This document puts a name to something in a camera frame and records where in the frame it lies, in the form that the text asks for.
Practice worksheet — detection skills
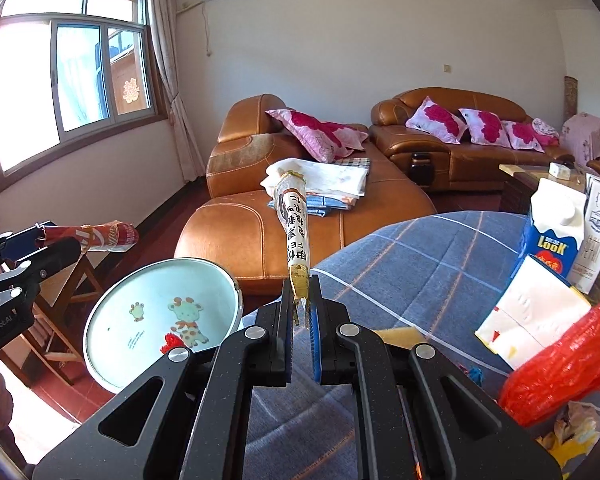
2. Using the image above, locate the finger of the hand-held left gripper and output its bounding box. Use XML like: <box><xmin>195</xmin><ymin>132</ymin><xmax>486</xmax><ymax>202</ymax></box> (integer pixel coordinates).
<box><xmin>0</xmin><ymin>237</ymin><xmax>83</xmax><ymax>306</ymax></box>
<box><xmin>0</xmin><ymin>221</ymin><xmax>56</xmax><ymax>273</ymax></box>

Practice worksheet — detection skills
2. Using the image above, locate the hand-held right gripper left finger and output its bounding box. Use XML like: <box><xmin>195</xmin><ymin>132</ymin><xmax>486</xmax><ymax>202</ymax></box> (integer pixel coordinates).
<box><xmin>32</xmin><ymin>275</ymin><xmax>296</xmax><ymax>480</ymax></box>

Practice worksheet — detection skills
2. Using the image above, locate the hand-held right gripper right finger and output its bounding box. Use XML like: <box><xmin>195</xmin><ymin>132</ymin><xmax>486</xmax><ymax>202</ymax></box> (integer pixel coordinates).
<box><xmin>307</xmin><ymin>274</ymin><xmax>563</xmax><ymax>480</ymax></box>

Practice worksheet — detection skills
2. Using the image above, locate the red white snack wrapper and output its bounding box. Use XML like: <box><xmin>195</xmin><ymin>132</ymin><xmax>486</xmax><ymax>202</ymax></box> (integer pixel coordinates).
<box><xmin>37</xmin><ymin>220</ymin><xmax>140</xmax><ymax>255</ymax></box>

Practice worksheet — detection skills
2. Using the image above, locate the yellow sponge piece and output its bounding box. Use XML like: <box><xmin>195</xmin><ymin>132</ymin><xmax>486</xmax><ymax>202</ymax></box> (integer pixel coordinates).
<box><xmin>380</xmin><ymin>326</ymin><xmax>417</xmax><ymax>346</ymax></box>

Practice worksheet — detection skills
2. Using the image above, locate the enamel basin with giraffe print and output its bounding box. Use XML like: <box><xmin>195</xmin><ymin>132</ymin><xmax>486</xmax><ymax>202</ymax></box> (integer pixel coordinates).
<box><xmin>82</xmin><ymin>257</ymin><xmax>243</xmax><ymax>395</ymax></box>

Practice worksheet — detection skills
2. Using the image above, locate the white printed sausage wrapper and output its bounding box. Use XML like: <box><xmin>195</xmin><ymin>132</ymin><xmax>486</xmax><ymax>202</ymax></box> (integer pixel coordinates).
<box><xmin>272</xmin><ymin>170</ymin><xmax>312</xmax><ymax>328</ymax></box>

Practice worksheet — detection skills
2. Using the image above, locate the yellow wrapper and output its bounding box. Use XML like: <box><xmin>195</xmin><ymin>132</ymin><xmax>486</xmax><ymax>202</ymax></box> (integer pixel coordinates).
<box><xmin>535</xmin><ymin>400</ymin><xmax>600</xmax><ymax>468</ymax></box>

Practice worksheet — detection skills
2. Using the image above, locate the white milk box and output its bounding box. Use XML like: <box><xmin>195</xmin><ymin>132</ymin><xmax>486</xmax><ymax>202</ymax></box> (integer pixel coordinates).
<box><xmin>565</xmin><ymin>180</ymin><xmax>600</xmax><ymax>295</ymax></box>

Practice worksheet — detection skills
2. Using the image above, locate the wooden stool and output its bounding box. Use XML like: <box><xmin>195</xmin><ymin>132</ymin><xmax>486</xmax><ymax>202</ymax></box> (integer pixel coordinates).
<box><xmin>30</xmin><ymin>250</ymin><xmax>106</xmax><ymax>386</ymax></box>

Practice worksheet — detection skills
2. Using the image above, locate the brown leather chaise sofa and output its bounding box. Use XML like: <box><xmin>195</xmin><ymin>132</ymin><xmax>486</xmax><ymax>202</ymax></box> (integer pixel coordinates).
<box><xmin>174</xmin><ymin>93</ymin><xmax>438</xmax><ymax>296</ymax></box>

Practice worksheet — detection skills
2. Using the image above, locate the blue plaid tablecloth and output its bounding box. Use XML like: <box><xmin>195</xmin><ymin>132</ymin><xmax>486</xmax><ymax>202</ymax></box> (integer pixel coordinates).
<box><xmin>242</xmin><ymin>210</ymin><xmax>600</xmax><ymax>480</ymax></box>

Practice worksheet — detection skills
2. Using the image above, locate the blue striped folded cloth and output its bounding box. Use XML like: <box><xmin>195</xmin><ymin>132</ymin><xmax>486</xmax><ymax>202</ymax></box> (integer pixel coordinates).
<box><xmin>267</xmin><ymin>195</ymin><xmax>358</xmax><ymax>218</ymax></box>

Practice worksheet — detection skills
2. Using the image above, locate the white folded cloth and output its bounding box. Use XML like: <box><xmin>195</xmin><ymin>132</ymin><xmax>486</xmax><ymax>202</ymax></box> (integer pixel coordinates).
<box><xmin>260</xmin><ymin>157</ymin><xmax>370</xmax><ymax>198</ymax></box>

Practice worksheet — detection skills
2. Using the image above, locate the window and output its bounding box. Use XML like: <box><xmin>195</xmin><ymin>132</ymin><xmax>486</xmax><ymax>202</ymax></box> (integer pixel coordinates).
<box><xmin>0</xmin><ymin>0</ymin><xmax>163</xmax><ymax>191</ymax></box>

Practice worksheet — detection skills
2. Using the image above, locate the beige curtain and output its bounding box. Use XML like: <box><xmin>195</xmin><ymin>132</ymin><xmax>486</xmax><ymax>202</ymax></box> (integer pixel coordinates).
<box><xmin>145</xmin><ymin>0</ymin><xmax>206</xmax><ymax>181</ymax></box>

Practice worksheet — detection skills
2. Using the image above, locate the large pink floral pillow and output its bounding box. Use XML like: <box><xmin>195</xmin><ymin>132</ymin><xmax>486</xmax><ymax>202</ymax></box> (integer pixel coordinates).
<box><xmin>265</xmin><ymin>108</ymin><xmax>370</xmax><ymax>163</ymax></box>

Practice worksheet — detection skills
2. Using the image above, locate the white paper packet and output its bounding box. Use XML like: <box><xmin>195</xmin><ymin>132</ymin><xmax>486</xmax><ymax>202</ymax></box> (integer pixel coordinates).
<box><xmin>475</xmin><ymin>255</ymin><xmax>593</xmax><ymax>371</ymax></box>

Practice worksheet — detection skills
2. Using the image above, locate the red plastic bag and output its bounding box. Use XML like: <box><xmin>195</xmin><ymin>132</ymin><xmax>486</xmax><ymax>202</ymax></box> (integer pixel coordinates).
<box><xmin>497</xmin><ymin>300</ymin><xmax>600</xmax><ymax>428</ymax></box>

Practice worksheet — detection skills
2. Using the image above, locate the brown leather three-seat sofa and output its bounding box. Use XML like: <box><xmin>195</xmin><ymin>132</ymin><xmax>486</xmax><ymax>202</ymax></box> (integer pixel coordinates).
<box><xmin>369</xmin><ymin>87</ymin><xmax>576</xmax><ymax>191</ymax></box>

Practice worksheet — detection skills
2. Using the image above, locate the blue milk carton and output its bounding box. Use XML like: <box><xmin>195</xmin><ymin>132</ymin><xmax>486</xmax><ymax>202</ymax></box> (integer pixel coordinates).
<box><xmin>520</xmin><ymin>177</ymin><xmax>588</xmax><ymax>288</ymax></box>

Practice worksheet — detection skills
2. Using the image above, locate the dark wooden coffee table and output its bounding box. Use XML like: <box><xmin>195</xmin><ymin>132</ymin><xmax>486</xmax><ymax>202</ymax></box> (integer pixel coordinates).
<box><xmin>499</xmin><ymin>162</ymin><xmax>591</xmax><ymax>216</ymax></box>

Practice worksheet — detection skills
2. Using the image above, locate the rolled pink floral blanket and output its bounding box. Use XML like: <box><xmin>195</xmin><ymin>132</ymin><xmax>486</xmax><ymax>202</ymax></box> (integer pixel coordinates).
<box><xmin>531</xmin><ymin>117</ymin><xmax>561</xmax><ymax>147</ymax></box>

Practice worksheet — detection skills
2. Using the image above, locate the pink floral cover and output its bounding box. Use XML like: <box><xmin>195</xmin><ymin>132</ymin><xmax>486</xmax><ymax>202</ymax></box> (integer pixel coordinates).
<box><xmin>560</xmin><ymin>112</ymin><xmax>600</xmax><ymax>163</ymax></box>

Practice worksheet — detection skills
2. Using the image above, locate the tall brown patterned tube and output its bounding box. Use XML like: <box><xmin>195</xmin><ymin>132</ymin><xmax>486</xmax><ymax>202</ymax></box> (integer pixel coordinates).
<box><xmin>562</xmin><ymin>76</ymin><xmax>579</xmax><ymax>123</ymax></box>

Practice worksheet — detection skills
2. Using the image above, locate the air conditioner cable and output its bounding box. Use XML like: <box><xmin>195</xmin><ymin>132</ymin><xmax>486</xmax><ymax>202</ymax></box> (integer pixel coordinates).
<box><xmin>203</xmin><ymin>0</ymin><xmax>214</xmax><ymax>56</ymax></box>

